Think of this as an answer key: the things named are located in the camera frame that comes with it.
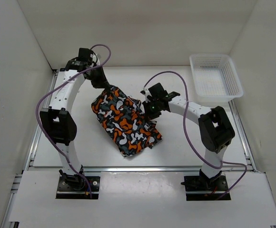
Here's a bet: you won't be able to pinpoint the orange camouflage shorts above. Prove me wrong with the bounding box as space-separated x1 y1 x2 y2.
91 86 163 157

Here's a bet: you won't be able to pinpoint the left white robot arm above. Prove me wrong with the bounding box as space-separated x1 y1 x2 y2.
36 47 110 190

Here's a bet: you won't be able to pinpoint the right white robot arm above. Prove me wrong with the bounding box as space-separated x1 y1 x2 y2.
140 83 235 190

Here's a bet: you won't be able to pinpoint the white plastic basket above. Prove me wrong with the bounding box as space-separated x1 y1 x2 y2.
189 54 244 104

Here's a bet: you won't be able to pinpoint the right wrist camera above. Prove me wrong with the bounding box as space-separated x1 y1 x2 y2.
140 89 153 103

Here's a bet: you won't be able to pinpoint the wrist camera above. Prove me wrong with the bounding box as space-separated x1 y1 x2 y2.
140 89 153 103
90 53 100 67

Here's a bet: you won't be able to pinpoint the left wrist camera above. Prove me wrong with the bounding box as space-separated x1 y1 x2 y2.
90 53 100 67

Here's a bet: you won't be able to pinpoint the aluminium front rail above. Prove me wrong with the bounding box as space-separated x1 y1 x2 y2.
80 166 256 172

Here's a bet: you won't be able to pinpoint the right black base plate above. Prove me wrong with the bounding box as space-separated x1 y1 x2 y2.
181 175 231 201

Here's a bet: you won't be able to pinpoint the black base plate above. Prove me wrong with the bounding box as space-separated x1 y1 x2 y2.
181 175 231 201
56 170 100 200

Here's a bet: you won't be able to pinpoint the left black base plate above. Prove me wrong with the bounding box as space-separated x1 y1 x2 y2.
56 170 100 200

